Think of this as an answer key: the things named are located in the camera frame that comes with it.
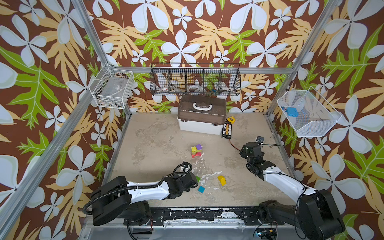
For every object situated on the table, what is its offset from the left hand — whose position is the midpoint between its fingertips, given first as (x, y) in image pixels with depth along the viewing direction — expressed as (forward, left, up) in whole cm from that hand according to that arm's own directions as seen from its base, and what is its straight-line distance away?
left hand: (186, 178), depth 86 cm
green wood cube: (0, -7, -2) cm, 7 cm away
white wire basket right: (+23, -69, +29) cm, 78 cm away
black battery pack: (+35, -29, 0) cm, 45 cm away
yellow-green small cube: (+15, -8, +5) cm, 18 cm away
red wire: (+23, -32, -1) cm, 39 cm away
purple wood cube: (+16, -8, +8) cm, 20 cm away
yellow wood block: (-1, -21, 0) cm, 21 cm away
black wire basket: (+56, -5, +29) cm, 64 cm away
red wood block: (+15, -7, +1) cm, 17 cm away
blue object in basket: (+31, -62, +25) cm, 74 cm away
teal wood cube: (-6, -9, -2) cm, 10 cm away
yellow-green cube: (+15, -5, +6) cm, 17 cm away
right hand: (+15, -37, +9) cm, 41 cm away
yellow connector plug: (+46, -34, 0) cm, 57 cm away
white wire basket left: (+42, +44, +32) cm, 69 cm away
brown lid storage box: (+35, -11, +18) cm, 40 cm away
